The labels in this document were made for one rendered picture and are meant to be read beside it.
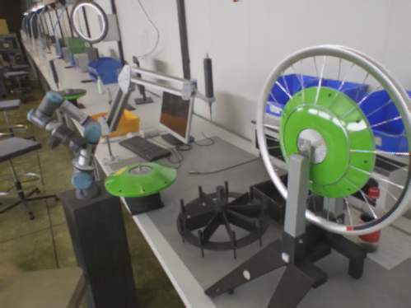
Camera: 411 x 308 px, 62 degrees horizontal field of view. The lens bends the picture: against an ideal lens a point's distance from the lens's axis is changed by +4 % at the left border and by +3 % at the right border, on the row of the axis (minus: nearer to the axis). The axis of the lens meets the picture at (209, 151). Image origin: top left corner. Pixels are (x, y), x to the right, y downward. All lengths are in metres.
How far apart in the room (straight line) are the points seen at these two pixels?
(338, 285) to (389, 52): 0.87
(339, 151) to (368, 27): 0.76
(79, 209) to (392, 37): 1.56
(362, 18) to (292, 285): 1.06
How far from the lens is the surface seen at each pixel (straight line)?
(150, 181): 1.42
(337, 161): 0.92
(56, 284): 1.78
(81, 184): 1.74
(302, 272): 1.06
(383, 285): 1.23
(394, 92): 0.83
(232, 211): 1.26
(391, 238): 1.42
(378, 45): 1.54
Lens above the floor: 1.71
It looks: 22 degrees down
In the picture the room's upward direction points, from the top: 4 degrees counter-clockwise
